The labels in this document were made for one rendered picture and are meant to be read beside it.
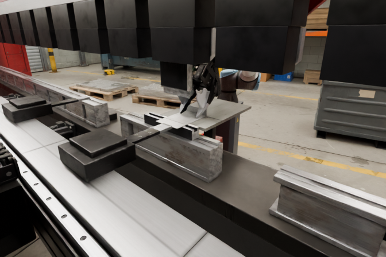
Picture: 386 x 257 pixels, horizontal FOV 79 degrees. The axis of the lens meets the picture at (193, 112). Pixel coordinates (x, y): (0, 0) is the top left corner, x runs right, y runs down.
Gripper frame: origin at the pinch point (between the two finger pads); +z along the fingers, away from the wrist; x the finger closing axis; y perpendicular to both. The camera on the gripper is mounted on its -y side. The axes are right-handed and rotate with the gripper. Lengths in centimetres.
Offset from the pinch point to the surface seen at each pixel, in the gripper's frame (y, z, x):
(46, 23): 26, -14, -72
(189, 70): 14.9, -6.3, 5.8
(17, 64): -10, -3, -214
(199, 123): 2.3, 2.9, 6.3
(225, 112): -7.4, -5.3, 6.8
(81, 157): 28.1, 22.0, 3.6
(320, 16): -410, -421, -109
